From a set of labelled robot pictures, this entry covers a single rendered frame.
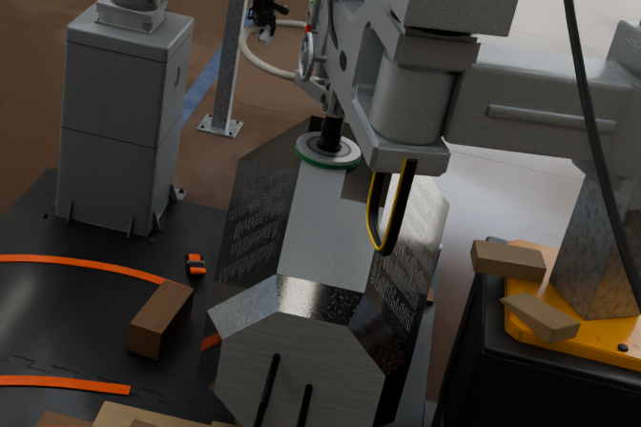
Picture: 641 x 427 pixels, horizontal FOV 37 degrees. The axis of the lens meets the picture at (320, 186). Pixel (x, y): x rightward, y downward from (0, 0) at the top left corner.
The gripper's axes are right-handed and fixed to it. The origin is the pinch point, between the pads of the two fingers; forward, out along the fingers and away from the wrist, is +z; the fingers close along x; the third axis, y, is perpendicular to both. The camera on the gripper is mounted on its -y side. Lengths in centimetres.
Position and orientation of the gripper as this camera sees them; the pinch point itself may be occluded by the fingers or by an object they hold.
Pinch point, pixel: (263, 40)
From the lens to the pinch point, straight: 390.4
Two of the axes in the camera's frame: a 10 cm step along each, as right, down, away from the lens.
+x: 6.3, 5.1, -5.9
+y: -7.6, 2.3, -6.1
